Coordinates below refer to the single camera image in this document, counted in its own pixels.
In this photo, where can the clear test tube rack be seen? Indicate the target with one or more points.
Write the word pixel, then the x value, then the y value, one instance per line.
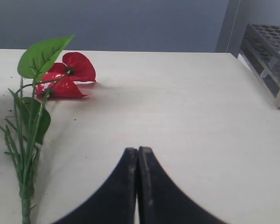
pixel 259 44

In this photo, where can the clear plastic test tube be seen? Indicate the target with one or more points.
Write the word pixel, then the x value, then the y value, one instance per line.
pixel 270 65

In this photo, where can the artificial red flower stem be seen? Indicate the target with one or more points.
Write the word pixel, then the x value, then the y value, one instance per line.
pixel 53 74

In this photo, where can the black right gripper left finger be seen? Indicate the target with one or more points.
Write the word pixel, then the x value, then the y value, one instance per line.
pixel 114 202

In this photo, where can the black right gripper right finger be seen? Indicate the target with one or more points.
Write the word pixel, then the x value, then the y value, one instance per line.
pixel 160 201

